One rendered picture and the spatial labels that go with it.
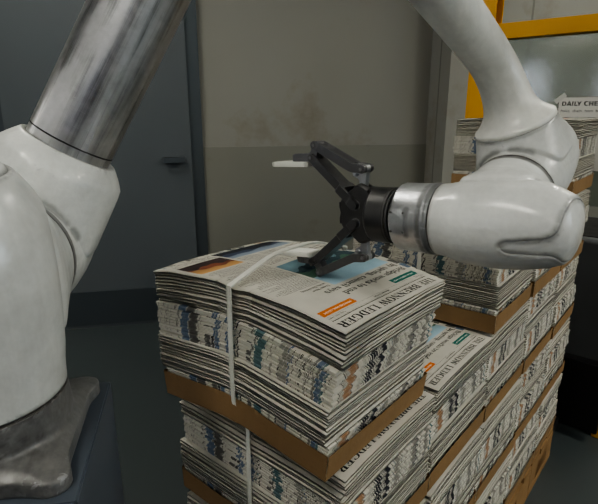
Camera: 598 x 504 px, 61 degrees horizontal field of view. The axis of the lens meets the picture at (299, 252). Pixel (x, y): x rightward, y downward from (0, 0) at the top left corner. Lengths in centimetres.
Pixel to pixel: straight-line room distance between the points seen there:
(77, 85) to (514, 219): 50
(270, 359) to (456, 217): 32
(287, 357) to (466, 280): 61
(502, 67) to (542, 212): 20
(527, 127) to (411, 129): 281
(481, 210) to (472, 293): 62
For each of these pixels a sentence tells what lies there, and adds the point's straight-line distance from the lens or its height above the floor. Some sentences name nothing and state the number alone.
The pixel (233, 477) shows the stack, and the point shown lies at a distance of 95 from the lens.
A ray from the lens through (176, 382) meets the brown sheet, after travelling 91.
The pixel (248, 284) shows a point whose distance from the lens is 74.
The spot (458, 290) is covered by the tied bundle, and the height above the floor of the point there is 92.
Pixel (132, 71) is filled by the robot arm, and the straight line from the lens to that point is 64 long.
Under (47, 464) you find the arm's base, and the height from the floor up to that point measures 102.
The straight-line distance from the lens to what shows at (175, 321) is 87.
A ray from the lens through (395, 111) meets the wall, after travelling 344.
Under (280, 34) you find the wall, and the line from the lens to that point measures 325.
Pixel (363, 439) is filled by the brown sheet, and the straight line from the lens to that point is 79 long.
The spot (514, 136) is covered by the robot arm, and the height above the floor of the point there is 128.
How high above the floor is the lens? 131
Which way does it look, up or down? 16 degrees down
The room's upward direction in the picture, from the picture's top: straight up
